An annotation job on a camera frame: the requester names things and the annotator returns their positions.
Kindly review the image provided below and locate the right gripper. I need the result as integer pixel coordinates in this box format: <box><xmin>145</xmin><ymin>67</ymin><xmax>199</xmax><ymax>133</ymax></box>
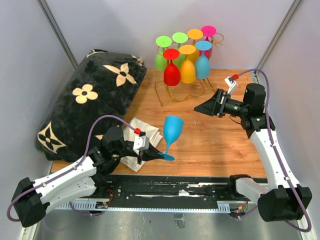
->
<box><xmin>194</xmin><ymin>88</ymin><xmax>249</xmax><ymax>118</ymax></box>

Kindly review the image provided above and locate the light blue wine glass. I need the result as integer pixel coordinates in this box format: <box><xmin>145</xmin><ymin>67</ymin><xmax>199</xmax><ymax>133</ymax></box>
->
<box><xmin>195</xmin><ymin>40</ymin><xmax>212</xmax><ymax>79</ymax></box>

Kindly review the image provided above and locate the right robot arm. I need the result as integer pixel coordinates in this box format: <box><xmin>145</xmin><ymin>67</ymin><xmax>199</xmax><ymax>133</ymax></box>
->
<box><xmin>194</xmin><ymin>83</ymin><xmax>312</xmax><ymax>222</ymax></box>

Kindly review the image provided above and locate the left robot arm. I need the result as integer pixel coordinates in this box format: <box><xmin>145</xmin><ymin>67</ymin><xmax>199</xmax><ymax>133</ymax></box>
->
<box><xmin>12</xmin><ymin>126</ymin><xmax>164</xmax><ymax>228</ymax></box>

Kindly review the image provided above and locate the front yellow wine glass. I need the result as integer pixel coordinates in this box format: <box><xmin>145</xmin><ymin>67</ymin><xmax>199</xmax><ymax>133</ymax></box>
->
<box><xmin>179</xmin><ymin>44</ymin><xmax>196</xmax><ymax>84</ymax></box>

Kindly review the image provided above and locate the red wine glass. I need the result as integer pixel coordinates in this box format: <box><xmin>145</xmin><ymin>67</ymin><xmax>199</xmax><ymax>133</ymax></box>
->
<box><xmin>163</xmin><ymin>48</ymin><xmax>181</xmax><ymax>87</ymax></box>

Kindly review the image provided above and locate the back orange wine glass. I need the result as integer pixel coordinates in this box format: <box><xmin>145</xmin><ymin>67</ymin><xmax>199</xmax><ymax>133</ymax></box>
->
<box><xmin>186</xmin><ymin>28</ymin><xmax>204</xmax><ymax>65</ymax></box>

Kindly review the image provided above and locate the right green wine glass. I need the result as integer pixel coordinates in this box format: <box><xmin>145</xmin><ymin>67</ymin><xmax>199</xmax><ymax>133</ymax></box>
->
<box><xmin>171</xmin><ymin>31</ymin><xmax>189</xmax><ymax>69</ymax></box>

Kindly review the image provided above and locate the green wine glass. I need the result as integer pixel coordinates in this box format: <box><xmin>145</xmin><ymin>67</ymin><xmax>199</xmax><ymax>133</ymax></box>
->
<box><xmin>171</xmin><ymin>31</ymin><xmax>189</xmax><ymax>69</ymax></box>
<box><xmin>155</xmin><ymin>35</ymin><xmax>172</xmax><ymax>72</ymax></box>

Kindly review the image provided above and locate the pink wine glass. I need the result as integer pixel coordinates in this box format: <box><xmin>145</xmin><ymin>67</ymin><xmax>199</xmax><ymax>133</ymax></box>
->
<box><xmin>201</xmin><ymin>25</ymin><xmax>217</xmax><ymax>60</ymax></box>

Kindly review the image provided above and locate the left green wine glass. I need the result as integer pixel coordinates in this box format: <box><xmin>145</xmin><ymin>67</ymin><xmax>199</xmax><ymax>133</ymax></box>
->
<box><xmin>155</xmin><ymin>35</ymin><xmax>172</xmax><ymax>72</ymax></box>

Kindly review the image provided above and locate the folded beige cloth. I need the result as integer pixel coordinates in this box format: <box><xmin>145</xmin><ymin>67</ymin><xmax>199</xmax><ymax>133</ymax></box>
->
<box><xmin>120</xmin><ymin>117</ymin><xmax>163</xmax><ymax>172</ymax></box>

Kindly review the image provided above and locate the black floral pillow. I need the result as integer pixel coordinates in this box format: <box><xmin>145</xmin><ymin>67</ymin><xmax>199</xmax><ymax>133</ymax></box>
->
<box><xmin>35</xmin><ymin>49</ymin><xmax>147</xmax><ymax>163</ymax></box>

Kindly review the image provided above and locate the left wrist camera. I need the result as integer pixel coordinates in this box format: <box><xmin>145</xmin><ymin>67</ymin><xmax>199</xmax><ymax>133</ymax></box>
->
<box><xmin>133</xmin><ymin>135</ymin><xmax>150</xmax><ymax>155</ymax></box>

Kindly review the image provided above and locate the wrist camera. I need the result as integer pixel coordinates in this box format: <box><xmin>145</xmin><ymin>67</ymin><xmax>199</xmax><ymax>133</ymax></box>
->
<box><xmin>224</xmin><ymin>76</ymin><xmax>238</xmax><ymax>96</ymax></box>
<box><xmin>133</xmin><ymin>135</ymin><xmax>150</xmax><ymax>155</ymax></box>

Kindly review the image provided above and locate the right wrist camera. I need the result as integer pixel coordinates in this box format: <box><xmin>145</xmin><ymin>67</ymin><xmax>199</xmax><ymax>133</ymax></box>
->
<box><xmin>224</xmin><ymin>76</ymin><xmax>238</xmax><ymax>96</ymax></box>

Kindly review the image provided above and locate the gold wire glass rack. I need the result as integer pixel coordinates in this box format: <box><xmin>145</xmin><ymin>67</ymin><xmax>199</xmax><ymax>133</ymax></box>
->
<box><xmin>154</xmin><ymin>28</ymin><xmax>224</xmax><ymax>106</ymax></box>

